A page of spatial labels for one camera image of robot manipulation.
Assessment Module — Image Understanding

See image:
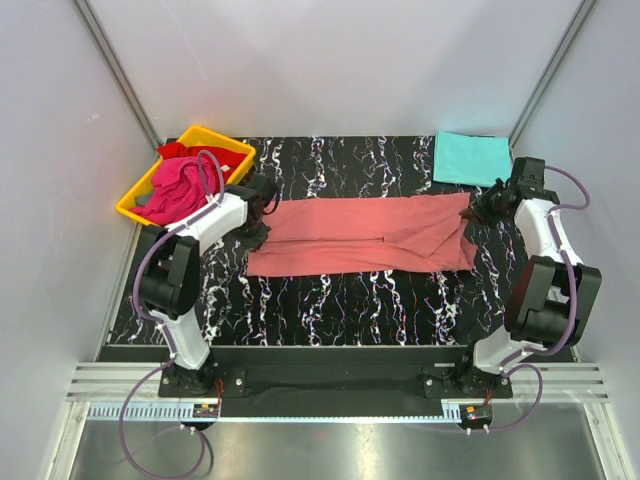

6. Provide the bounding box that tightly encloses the small circuit board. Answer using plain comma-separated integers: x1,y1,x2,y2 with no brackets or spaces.
193,403,220,418
463,404,493,422

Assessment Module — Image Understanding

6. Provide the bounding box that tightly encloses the magenta t-shirt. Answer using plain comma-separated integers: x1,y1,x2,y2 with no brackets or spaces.
130,156,219,226

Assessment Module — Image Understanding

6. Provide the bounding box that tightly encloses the right aluminium frame post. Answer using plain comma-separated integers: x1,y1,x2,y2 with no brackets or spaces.
509,0,599,149

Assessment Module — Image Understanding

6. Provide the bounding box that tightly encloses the right small circuit board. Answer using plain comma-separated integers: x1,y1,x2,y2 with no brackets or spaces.
463,404,493,422

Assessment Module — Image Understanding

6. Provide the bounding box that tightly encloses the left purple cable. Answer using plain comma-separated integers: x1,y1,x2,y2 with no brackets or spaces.
119,149,226,477

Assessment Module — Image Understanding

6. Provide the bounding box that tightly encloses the folded turquoise t-shirt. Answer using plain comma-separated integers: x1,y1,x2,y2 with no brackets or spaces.
433,131,512,188

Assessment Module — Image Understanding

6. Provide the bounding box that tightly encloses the aluminium frame post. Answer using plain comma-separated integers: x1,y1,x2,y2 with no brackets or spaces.
70,0,161,149
509,0,599,149

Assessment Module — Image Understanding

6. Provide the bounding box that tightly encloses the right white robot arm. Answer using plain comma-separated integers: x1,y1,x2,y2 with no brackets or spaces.
453,157,602,397

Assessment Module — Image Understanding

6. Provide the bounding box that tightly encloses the salmon pink t-shirt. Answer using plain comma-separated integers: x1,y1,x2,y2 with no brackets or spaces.
247,193,477,277

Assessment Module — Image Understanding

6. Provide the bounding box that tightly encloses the white slotted cable duct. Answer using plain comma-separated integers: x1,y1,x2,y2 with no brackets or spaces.
87,400,462,424

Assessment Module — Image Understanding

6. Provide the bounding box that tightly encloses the left small circuit board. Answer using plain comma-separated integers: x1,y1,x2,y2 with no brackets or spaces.
193,403,220,418

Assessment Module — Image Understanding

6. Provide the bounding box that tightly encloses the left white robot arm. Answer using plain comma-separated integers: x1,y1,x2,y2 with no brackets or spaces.
132,174,280,396

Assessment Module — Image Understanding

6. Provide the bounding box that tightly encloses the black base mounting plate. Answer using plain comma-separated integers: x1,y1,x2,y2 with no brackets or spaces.
159,346,513,413

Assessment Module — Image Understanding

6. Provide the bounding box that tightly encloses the yellow plastic bin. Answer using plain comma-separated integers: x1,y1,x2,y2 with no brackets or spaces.
116,125,256,225

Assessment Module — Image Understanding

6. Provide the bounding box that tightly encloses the left aluminium frame post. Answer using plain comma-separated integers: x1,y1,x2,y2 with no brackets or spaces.
70,0,161,149

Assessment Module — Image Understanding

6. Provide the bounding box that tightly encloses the red t-shirt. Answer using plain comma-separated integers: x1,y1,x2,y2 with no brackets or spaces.
156,141,249,186

